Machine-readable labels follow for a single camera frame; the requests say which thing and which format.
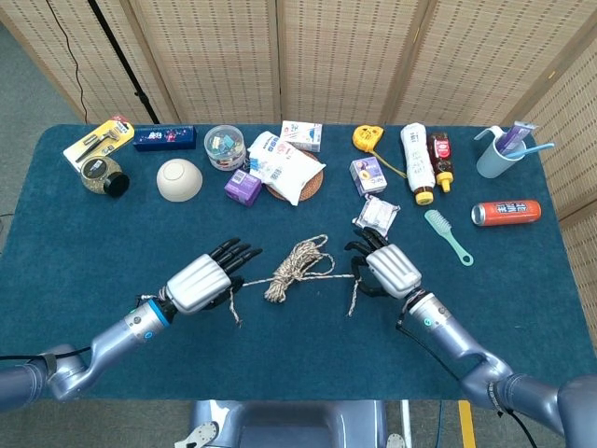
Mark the yellow razor blister pack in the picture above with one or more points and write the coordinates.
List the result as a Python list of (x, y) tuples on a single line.
[(105, 135)]

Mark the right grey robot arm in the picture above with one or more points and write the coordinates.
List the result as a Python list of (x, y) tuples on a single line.
[(448, 336)]

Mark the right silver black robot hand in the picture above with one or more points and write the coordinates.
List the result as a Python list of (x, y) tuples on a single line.
[(394, 270)]

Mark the small purple carton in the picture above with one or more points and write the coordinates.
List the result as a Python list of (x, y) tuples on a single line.
[(242, 189)]

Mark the white and blue box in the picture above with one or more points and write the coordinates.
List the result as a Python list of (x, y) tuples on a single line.
[(303, 135)]

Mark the black stand pole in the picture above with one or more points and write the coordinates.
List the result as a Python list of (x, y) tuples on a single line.
[(126, 65)]

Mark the blue binder clip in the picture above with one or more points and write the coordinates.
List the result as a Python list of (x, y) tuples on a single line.
[(255, 164)]

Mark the brown woven round coaster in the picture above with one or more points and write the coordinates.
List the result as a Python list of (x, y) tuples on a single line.
[(310, 189)]

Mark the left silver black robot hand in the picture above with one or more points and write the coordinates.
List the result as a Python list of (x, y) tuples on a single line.
[(198, 284)]

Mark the white crinkled snack packet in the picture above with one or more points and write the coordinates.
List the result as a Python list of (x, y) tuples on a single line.
[(375, 212)]

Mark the yellow tape measure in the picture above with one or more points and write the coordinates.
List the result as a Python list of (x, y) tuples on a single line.
[(366, 137)]

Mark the white plastic pouch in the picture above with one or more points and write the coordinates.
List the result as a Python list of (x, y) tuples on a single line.
[(284, 168)]

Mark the white bottle yellow cap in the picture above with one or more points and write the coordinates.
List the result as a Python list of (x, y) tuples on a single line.
[(417, 158)]

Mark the blue toothbrush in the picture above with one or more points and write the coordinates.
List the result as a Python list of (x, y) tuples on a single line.
[(536, 148)]

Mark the grey robot torso base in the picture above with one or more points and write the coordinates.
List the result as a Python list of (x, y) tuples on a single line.
[(298, 424)]

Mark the white purple drink carton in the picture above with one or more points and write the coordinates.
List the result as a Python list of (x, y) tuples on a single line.
[(368, 177)]

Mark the glass jar black lid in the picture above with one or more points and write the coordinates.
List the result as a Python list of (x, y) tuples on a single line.
[(98, 175)]

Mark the mint green brush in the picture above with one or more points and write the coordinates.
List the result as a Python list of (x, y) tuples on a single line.
[(440, 226)]

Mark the cream upturned bowl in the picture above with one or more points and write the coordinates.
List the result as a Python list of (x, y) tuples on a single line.
[(179, 179)]

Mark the orange drink can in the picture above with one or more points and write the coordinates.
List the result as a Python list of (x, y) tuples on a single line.
[(508, 213)]

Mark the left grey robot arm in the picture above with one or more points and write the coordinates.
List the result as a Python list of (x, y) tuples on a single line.
[(121, 333)]

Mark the blue carpet table mat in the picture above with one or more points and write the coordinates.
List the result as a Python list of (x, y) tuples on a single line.
[(140, 233)]

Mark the brown squeeze bottle yellow cap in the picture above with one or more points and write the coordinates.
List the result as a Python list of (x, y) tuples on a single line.
[(440, 154)]

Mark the purple toothpaste tube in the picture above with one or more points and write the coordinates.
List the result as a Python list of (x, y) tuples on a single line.
[(517, 135)]

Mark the clear round clip tub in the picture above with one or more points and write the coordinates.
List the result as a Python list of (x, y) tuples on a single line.
[(225, 147)]

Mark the dark blue long box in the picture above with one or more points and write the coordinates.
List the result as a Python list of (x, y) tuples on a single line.
[(163, 138)]

